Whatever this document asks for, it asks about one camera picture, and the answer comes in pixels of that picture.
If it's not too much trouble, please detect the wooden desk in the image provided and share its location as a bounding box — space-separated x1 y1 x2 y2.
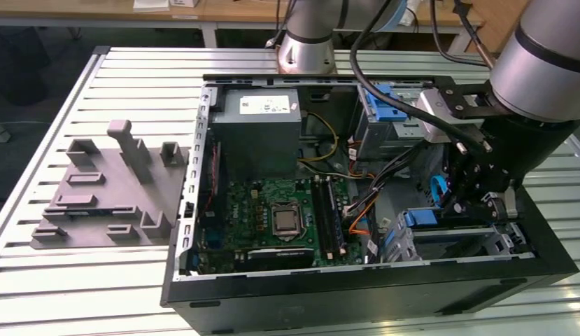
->
0 0 485 46

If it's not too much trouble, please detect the green motherboard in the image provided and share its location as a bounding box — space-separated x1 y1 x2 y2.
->
198 174 378 272

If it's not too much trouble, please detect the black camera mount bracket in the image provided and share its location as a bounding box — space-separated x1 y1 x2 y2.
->
437 78 494 120

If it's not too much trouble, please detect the grey power supply unit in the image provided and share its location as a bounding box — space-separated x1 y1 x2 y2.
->
209 87 304 181

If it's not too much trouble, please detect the blue plastic latch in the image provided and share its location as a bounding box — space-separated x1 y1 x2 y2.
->
366 83 406 122

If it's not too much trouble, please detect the black graphics card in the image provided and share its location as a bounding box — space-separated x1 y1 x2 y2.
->
232 246 316 273

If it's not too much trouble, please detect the black RAM stick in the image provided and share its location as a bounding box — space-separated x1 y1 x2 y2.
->
326 181 348 255

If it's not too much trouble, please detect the blue data wire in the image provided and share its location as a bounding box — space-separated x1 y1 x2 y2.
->
429 174 448 207

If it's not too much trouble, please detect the metal optical drive cage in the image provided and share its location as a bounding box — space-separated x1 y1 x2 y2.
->
353 82 458 162

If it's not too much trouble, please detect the thick black camera cable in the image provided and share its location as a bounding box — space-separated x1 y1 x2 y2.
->
348 0 494 155

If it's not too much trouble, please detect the black cable bundle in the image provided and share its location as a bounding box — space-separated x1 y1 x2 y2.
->
349 139 440 225

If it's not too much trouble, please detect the grey parts rack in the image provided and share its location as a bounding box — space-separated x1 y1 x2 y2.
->
29 118 190 250

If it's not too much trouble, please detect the yellow wire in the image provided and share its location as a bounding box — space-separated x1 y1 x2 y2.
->
297 111 340 164

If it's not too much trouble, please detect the orange red wire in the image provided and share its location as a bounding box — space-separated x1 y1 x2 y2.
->
348 209 370 236

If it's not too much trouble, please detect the black open PC case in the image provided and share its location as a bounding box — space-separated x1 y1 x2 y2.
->
158 72 580 336

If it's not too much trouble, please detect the silver CPU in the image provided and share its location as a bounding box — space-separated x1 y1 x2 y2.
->
273 211 300 232

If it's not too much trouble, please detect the CPU socket with metal cover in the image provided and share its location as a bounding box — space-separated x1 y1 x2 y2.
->
268 201 306 242

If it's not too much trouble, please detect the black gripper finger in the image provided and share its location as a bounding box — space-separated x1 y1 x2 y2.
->
480 157 525 223
445 155 489 225

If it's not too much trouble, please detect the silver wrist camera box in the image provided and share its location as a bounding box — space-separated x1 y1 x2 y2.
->
417 90 458 144

